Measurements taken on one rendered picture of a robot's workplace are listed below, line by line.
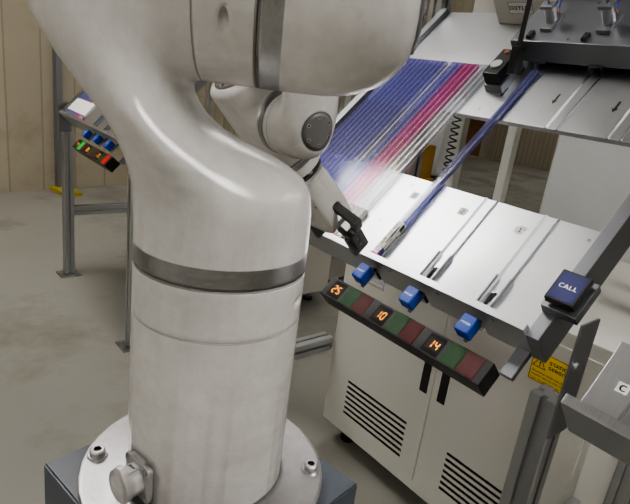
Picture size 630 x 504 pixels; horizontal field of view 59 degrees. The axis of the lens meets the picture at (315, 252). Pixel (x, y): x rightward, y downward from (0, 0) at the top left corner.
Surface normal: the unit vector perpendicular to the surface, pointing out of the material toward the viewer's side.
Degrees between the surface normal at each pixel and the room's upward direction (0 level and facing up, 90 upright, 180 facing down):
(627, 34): 43
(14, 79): 90
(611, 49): 133
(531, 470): 90
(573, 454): 90
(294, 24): 115
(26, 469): 0
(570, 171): 90
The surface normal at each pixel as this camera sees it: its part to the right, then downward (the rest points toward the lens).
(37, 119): 0.74, 0.29
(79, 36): -0.07, 0.36
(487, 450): -0.77, 0.11
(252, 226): 0.47, 0.22
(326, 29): -0.04, 0.66
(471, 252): -0.43, -0.62
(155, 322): -0.53, 0.20
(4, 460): 0.12, -0.94
